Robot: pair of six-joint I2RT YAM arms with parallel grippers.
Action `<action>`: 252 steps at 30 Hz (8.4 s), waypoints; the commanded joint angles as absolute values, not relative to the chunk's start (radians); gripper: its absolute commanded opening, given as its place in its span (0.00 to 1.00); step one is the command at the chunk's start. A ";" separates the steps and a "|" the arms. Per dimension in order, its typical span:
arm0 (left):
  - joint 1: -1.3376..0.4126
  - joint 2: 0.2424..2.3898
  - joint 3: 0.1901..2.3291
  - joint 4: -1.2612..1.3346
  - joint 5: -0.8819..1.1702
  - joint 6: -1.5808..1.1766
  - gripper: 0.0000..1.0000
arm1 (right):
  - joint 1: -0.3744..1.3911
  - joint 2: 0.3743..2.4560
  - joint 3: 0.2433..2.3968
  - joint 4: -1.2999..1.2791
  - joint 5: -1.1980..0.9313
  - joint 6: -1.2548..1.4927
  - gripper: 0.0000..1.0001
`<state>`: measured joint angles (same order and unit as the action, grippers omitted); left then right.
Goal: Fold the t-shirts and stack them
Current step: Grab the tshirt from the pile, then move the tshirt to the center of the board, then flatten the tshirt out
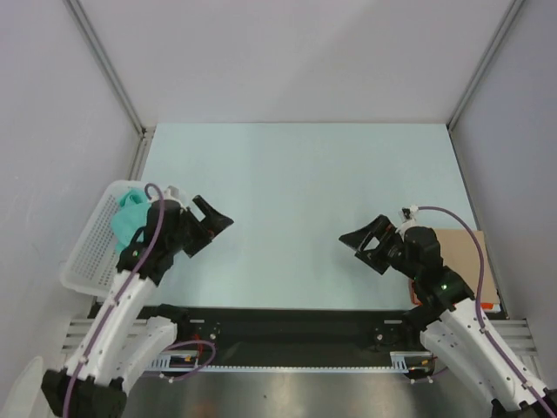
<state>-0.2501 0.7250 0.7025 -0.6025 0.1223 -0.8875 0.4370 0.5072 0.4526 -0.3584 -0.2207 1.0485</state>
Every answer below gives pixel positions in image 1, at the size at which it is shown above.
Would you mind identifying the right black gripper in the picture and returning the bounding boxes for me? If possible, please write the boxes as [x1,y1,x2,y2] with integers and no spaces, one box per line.
[338,214,419,280]

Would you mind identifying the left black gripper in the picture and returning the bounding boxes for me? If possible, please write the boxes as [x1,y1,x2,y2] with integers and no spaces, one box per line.
[168,195,232,257]

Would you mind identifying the teal green t shirt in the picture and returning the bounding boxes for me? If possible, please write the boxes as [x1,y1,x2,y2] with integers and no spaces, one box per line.
[111,188,151,253]

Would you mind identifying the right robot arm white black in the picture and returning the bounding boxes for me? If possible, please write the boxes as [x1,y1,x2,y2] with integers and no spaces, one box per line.
[339,208,556,417]

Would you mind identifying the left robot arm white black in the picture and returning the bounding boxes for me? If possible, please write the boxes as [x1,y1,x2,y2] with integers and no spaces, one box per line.
[41,196,233,417]

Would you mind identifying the folded beige t shirt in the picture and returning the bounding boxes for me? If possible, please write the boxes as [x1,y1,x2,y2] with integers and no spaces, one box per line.
[434,229,500,303]

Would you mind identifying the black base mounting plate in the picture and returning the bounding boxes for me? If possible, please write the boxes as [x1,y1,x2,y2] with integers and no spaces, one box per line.
[89,306,508,369]

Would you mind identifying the white plastic laundry basket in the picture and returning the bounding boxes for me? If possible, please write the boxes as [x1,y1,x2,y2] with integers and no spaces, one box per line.
[60,180,145,298]

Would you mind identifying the white slotted cable duct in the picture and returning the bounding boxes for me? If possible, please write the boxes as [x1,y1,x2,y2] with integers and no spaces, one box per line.
[144,352,434,379]

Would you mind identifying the left aluminium corner post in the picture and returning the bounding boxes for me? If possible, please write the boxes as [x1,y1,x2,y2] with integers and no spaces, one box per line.
[63,0,156,180]

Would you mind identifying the aluminium corner post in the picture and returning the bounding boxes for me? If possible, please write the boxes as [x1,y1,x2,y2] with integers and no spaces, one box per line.
[446,0,527,131]
[63,0,156,180]

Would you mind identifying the right aluminium corner post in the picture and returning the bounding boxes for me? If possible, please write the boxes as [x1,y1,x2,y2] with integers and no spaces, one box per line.
[446,0,527,131]

